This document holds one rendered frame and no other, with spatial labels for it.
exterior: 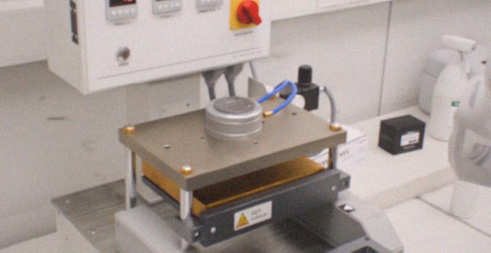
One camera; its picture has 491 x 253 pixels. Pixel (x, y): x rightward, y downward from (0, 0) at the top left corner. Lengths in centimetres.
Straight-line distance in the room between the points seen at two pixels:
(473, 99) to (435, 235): 80
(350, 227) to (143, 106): 36
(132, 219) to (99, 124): 48
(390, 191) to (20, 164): 75
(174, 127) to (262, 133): 12
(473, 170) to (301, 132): 24
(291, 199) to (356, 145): 64
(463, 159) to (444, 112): 90
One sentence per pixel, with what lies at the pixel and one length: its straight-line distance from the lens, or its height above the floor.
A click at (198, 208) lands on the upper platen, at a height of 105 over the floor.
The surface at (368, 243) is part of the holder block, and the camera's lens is 102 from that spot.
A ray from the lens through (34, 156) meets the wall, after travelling 146.
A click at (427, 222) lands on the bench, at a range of 159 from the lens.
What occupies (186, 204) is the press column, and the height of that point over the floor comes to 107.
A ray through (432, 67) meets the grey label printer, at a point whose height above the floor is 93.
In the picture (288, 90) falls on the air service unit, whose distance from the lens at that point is 126.
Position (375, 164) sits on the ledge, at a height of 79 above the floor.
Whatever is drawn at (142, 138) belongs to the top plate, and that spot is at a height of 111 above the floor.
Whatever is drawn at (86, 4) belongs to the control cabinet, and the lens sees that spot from 102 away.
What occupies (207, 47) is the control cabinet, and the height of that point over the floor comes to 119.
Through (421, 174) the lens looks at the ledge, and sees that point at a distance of 168.
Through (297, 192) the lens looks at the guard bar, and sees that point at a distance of 102.
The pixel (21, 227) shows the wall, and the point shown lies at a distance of 151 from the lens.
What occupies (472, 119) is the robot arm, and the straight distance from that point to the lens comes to 78.
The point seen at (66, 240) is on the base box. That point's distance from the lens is 125.
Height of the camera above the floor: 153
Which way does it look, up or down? 23 degrees down
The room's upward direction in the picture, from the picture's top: 2 degrees clockwise
